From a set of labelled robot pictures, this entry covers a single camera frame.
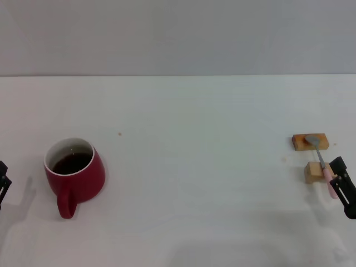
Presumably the light wooden block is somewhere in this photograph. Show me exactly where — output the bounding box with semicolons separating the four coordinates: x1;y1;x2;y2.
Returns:
305;161;334;184

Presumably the dark coffee liquid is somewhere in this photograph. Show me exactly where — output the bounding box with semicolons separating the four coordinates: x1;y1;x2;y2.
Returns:
51;152;93;175

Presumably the dark orange wooden block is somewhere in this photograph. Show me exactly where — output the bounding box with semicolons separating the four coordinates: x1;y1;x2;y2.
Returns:
291;133;330;152

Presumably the red ceramic cup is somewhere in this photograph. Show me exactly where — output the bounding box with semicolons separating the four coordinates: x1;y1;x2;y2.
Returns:
43;137;106;220

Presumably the pink handled metal spoon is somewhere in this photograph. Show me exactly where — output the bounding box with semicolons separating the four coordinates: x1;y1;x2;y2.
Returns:
304;135;339;200

